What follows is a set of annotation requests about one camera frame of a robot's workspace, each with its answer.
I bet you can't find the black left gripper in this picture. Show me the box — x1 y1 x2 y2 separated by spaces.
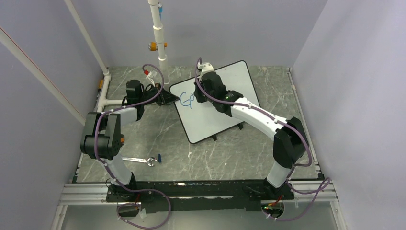
139 83 179 106

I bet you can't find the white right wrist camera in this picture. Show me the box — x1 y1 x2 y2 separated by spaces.
197 62 214 76

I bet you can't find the yellow pipe clamp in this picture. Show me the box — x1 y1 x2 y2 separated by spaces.
148 42 158 51

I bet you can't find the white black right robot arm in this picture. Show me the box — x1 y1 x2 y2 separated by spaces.
194 71 311 199

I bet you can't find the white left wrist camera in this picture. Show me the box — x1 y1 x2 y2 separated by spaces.
143 69 158 87

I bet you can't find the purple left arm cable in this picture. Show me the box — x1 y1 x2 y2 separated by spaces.
94 63 172 230

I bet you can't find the white whiteboard black frame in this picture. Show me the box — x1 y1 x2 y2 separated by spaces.
169 60 260 144

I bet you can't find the silver wrench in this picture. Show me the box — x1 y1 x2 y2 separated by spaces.
122 157 157 167

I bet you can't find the white PVC pipe frame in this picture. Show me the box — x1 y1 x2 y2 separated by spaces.
0 0 170 124

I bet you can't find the aluminium extrusion frame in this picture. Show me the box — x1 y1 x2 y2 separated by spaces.
50 183 108 230

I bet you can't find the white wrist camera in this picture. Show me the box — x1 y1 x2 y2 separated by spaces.
197 62 214 76
143 69 158 87

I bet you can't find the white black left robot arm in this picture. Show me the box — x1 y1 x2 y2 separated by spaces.
80 80 179 201

